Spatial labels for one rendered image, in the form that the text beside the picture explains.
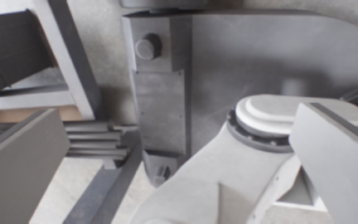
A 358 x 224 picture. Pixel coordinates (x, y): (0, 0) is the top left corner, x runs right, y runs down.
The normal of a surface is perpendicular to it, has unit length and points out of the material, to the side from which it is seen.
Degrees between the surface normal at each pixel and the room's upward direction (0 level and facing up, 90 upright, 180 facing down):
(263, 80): 0
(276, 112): 90
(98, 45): 0
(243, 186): 90
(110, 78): 0
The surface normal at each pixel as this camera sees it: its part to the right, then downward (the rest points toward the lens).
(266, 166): -0.03, -0.86
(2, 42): 0.96, -0.04
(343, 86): -0.20, 0.51
